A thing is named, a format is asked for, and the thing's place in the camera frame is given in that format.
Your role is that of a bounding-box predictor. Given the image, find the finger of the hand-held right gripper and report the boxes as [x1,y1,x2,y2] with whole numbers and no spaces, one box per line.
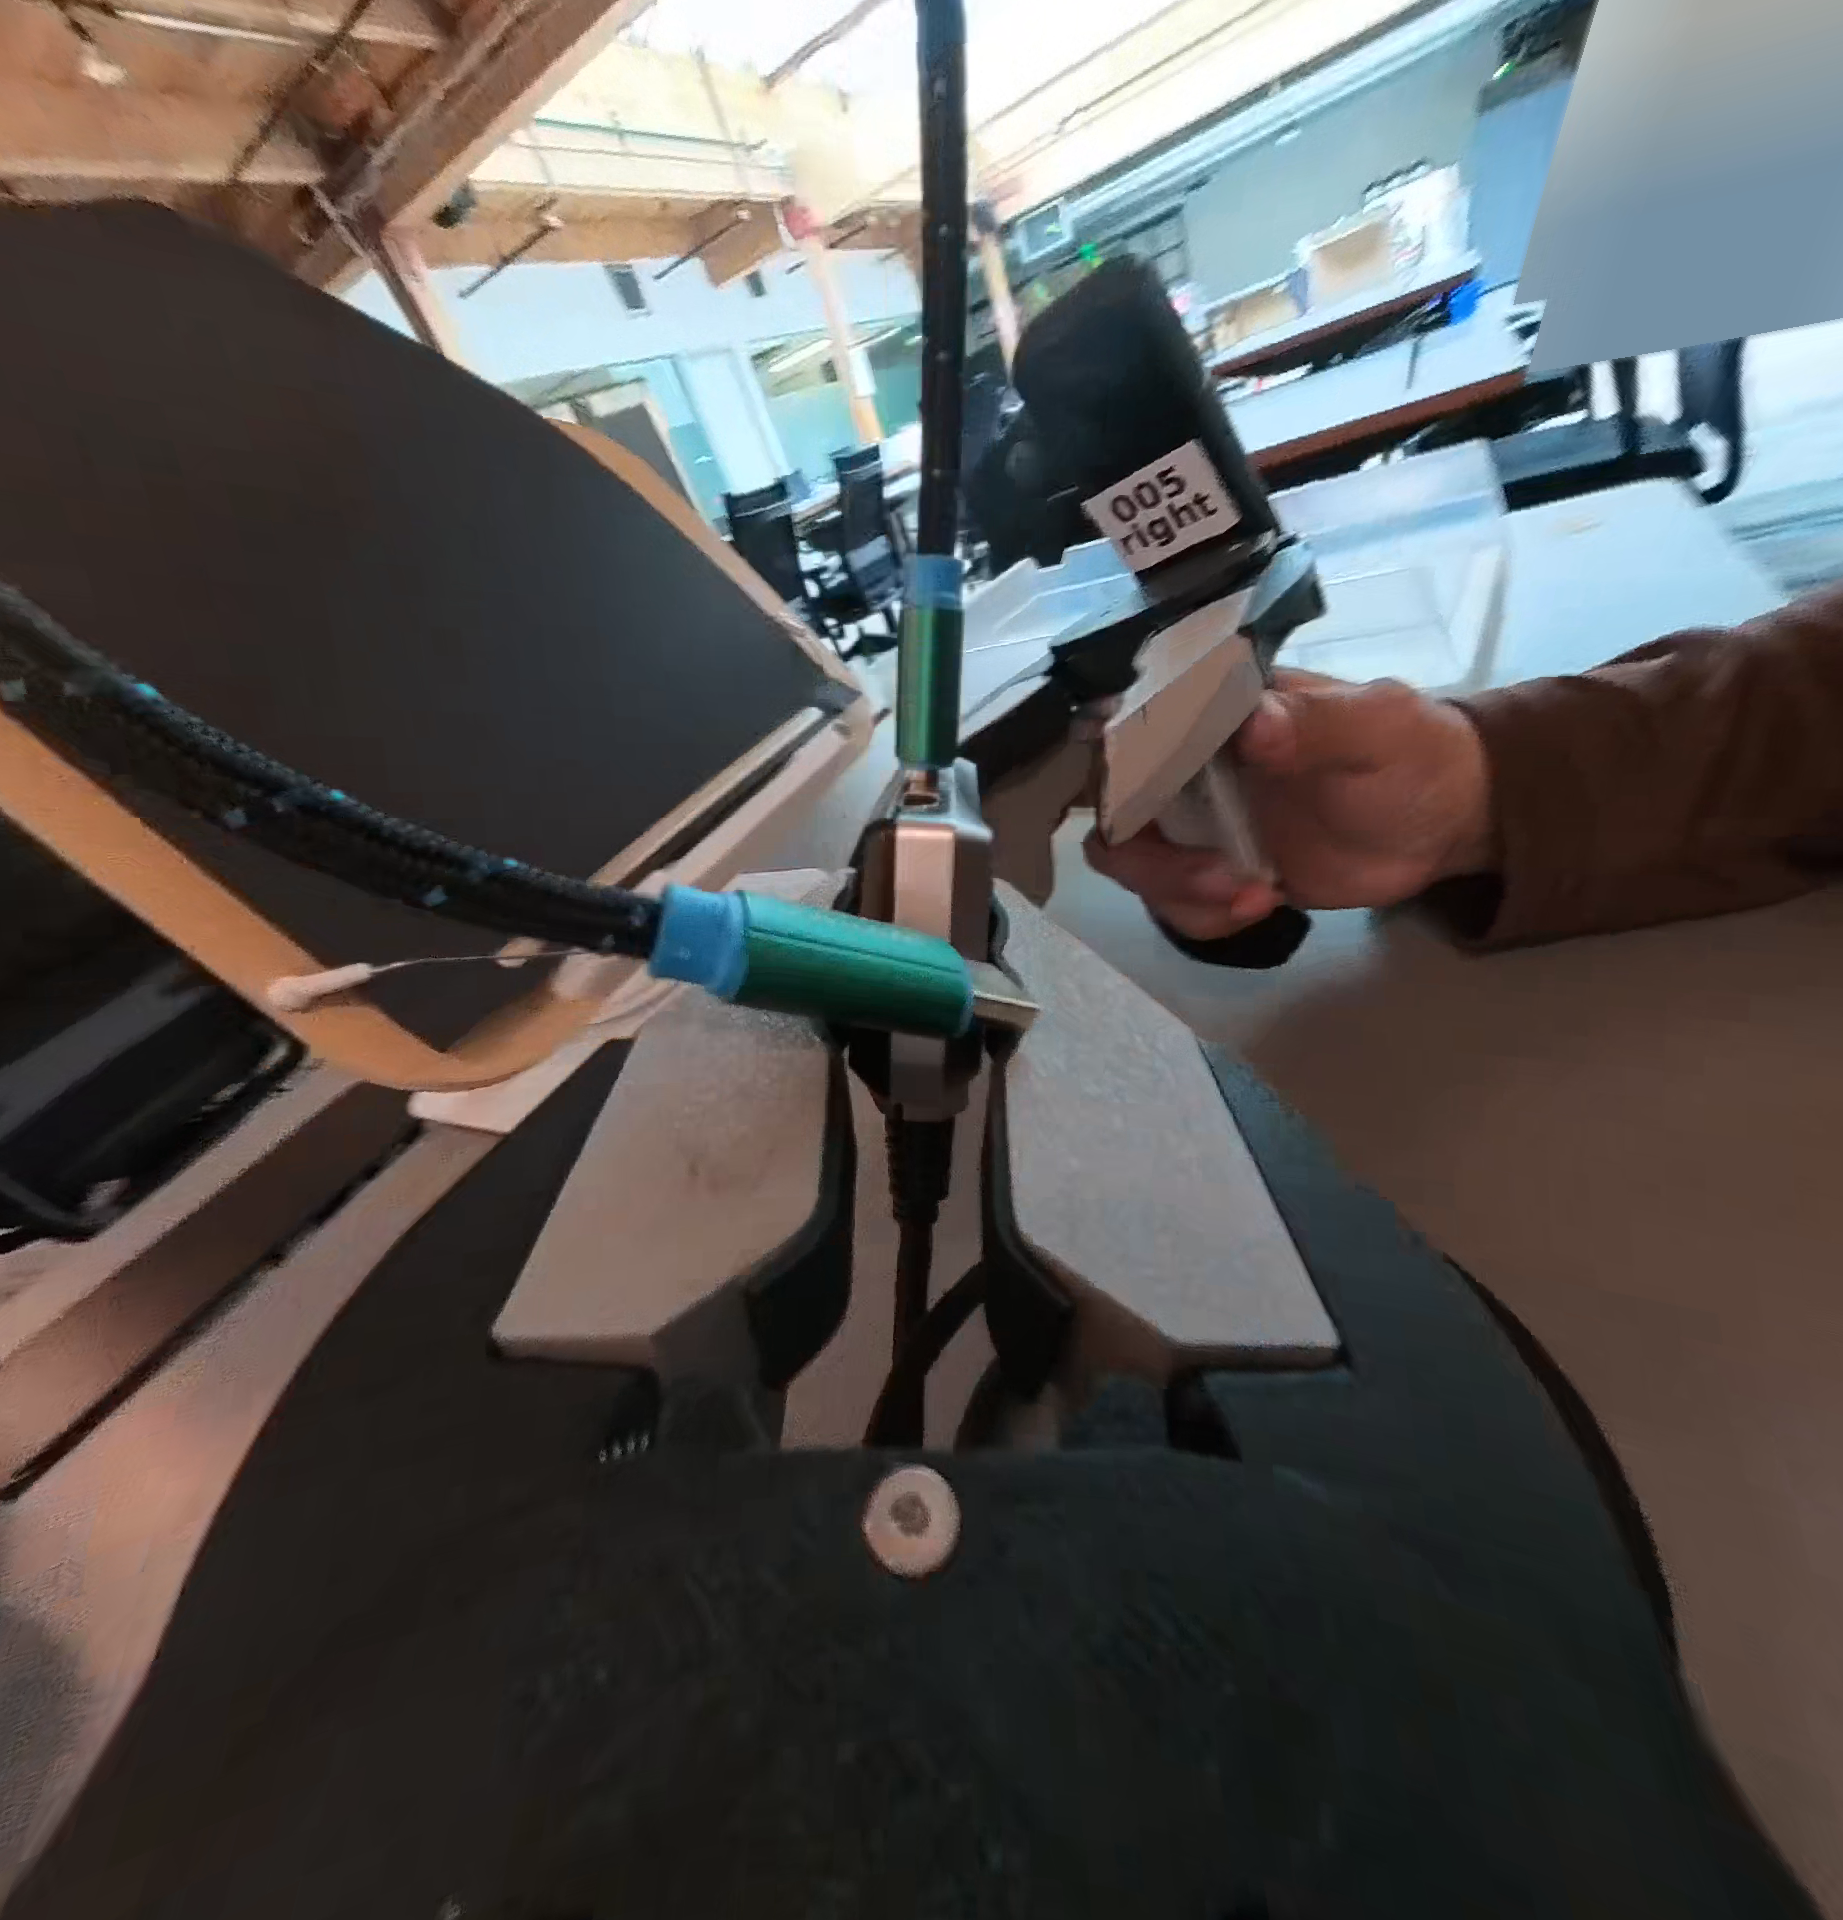
[993,642,1272,888]
[956,599,1163,766]

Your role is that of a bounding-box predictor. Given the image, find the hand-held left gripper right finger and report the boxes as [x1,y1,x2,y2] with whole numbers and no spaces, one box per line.
[981,876,1345,1404]

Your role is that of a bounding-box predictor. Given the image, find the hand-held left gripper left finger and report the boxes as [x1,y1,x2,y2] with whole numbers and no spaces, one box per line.
[492,989,864,1396]

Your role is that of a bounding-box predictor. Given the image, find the black silver HDMI switch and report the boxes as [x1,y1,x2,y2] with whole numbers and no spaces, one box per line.
[854,756,998,1118]

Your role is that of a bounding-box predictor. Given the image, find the person's right forearm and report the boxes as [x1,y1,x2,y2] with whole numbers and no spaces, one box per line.
[1423,576,1843,953]

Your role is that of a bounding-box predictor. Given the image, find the person's right hand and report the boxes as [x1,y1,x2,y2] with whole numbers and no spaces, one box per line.
[1082,665,1497,944]

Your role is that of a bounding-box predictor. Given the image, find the black office chair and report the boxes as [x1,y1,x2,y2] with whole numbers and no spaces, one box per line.
[824,441,924,647]
[722,471,818,602]

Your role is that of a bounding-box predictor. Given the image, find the clear plastic storage bin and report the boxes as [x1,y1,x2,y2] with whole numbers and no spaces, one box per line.
[963,436,1511,719]

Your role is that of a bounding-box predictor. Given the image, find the long work table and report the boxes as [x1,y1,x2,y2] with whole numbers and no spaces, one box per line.
[1207,269,1555,452]

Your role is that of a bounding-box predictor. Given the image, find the black board wooden rim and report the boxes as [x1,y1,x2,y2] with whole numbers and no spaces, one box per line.
[0,194,879,1097]

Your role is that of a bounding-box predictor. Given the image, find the white board bracket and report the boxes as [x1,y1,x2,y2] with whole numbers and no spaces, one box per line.
[412,695,881,1129]

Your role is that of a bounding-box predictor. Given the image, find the thin wire white tip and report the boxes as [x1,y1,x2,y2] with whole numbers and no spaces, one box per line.
[269,947,660,1009]

